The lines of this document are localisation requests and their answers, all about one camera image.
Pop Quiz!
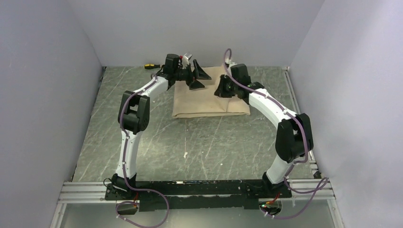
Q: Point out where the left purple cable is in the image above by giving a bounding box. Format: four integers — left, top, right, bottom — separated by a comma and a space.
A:
115, 74, 171, 228

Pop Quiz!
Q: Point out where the aluminium rail frame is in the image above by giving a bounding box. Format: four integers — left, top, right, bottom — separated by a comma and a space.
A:
51, 179, 343, 228

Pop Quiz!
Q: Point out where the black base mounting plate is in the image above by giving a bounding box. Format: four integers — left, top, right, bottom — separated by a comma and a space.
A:
105, 179, 292, 212

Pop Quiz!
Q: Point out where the purple cable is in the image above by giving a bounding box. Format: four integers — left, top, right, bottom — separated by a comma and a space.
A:
115, 74, 171, 228
223, 48, 329, 220

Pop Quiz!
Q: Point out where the beige surgical wrap cloth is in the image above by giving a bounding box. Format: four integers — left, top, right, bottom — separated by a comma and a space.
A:
172, 66, 250, 118

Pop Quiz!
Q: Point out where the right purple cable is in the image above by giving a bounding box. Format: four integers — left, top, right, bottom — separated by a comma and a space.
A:
223, 48, 329, 220

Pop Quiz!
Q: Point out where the yellow black screwdriver left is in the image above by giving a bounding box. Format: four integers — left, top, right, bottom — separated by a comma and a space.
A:
144, 64, 164, 70

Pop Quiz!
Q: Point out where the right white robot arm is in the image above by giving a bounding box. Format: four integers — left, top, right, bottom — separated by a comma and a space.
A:
214, 63, 314, 197

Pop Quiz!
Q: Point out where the right side aluminium rail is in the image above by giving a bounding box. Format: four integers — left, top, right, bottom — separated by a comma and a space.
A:
281, 67, 321, 179

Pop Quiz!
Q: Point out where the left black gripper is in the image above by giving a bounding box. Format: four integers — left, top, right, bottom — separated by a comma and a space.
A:
174, 60, 211, 90

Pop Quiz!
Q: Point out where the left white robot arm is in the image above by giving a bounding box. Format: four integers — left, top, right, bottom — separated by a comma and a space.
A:
111, 53, 211, 200

